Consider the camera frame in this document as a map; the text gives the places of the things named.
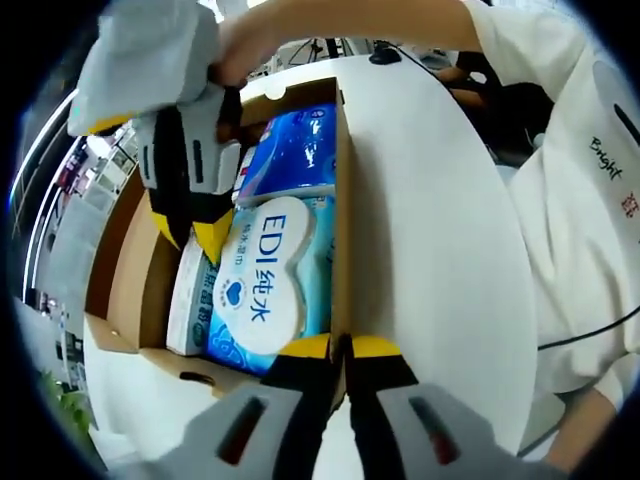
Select black computer mouse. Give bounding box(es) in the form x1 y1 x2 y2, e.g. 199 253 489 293
368 47 404 66

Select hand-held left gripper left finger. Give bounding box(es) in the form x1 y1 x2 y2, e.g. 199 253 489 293
119 333 341 480

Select person's right hand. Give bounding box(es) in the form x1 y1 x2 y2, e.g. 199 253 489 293
208 8 302 91

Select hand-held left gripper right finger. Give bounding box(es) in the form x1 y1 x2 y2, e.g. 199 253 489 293
343 334 561 480

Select blue tissue pack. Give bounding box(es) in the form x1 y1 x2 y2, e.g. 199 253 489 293
234 103 339 206

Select light blue wet wipes pack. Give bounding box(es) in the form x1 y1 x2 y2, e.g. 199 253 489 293
202 194 335 379

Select green plant in white pot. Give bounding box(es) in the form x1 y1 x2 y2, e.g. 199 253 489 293
42 368 97 432

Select black chest device cable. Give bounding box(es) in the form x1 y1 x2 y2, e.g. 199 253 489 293
537 308 640 352

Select white pack green print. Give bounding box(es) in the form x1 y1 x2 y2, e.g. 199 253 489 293
165 234 214 357

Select white grey chest device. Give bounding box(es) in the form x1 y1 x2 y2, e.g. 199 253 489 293
592 57 640 147

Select brown cardboard shoe box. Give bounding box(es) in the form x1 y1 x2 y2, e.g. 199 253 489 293
83 76 354 401

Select person in white shirt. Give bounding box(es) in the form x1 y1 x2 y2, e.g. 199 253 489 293
464 0 640 397

